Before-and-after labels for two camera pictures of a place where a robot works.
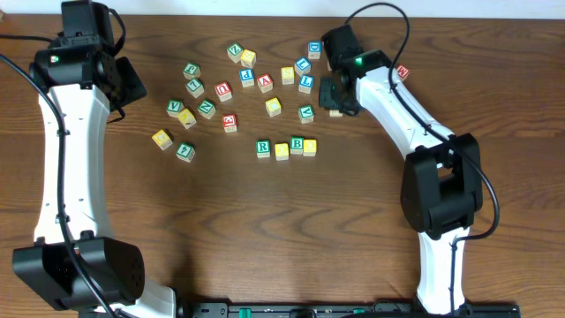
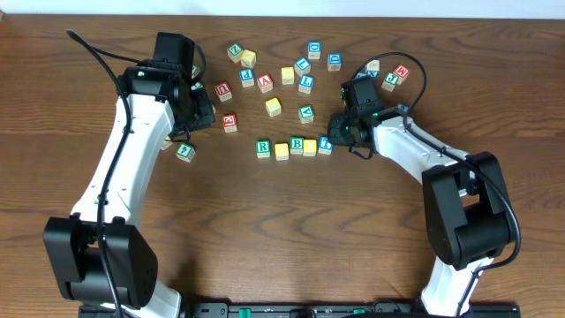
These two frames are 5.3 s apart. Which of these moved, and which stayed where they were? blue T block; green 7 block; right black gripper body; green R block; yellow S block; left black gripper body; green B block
Moved: blue T block; right black gripper body; left black gripper body
Stayed: green 7 block; yellow S block; green R block; green B block
